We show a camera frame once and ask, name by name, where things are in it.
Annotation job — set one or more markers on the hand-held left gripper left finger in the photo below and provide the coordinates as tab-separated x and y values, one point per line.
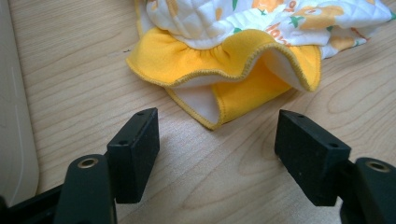
132	158

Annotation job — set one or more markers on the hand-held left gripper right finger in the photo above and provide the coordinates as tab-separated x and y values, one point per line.
314	161

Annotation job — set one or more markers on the white and yellow printed garment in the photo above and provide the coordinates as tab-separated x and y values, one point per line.
236	59

